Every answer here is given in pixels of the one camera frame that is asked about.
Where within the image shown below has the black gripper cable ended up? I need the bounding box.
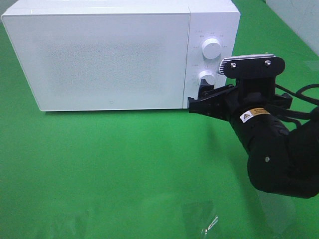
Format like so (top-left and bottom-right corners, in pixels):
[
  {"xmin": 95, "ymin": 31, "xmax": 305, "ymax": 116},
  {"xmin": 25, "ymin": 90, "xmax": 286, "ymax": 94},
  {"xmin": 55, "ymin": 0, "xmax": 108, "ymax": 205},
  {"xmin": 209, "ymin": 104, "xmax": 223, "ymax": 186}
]
[{"xmin": 268, "ymin": 83, "xmax": 319, "ymax": 125}]

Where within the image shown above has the white microwave door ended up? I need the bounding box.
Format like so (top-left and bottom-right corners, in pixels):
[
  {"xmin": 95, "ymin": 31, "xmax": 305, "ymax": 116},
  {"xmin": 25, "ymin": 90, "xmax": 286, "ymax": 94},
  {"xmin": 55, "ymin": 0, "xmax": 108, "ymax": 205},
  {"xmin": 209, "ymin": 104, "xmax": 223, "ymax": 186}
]
[{"xmin": 2, "ymin": 13, "xmax": 189, "ymax": 111}]

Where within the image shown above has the white microwave oven body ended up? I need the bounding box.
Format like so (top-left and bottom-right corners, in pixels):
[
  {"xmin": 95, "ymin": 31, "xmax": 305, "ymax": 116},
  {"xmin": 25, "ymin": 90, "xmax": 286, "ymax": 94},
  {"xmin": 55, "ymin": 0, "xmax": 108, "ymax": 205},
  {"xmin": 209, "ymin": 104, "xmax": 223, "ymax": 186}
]
[{"xmin": 1, "ymin": 0, "xmax": 240, "ymax": 109}]

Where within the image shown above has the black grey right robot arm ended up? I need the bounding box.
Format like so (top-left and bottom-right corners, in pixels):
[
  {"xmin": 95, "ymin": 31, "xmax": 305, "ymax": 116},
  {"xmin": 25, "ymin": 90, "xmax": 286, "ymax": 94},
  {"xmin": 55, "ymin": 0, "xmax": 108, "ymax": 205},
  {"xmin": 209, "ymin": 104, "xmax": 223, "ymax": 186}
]
[{"xmin": 188, "ymin": 80, "xmax": 319, "ymax": 198}]

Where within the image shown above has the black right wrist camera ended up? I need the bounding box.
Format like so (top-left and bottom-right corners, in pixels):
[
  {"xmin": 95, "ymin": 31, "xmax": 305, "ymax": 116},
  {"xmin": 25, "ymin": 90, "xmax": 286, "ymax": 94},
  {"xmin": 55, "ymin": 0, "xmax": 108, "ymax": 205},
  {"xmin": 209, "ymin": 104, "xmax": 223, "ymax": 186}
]
[{"xmin": 218, "ymin": 54, "xmax": 286, "ymax": 80}]

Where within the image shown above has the white microwave knob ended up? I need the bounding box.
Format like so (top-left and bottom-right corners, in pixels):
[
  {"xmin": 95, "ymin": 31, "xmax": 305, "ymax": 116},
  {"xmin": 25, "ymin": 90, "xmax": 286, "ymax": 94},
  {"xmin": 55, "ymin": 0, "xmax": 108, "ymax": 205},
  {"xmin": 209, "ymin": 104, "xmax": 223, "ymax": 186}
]
[
  {"xmin": 198, "ymin": 70, "xmax": 216, "ymax": 85},
  {"xmin": 202, "ymin": 38, "xmax": 222, "ymax": 59}
]

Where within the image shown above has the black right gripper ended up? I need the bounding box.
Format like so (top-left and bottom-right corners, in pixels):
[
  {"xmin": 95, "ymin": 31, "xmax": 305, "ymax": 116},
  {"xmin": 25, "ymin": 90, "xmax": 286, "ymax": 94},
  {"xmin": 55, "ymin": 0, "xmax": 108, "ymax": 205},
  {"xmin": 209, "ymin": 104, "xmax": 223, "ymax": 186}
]
[{"xmin": 188, "ymin": 78, "xmax": 293, "ymax": 154}]

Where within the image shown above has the clear tape patch on table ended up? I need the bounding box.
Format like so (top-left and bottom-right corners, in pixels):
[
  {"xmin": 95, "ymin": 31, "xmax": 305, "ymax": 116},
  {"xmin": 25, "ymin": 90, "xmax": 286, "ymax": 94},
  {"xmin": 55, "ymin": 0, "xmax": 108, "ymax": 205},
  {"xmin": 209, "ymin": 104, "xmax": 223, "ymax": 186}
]
[{"xmin": 181, "ymin": 201, "xmax": 224, "ymax": 239}]

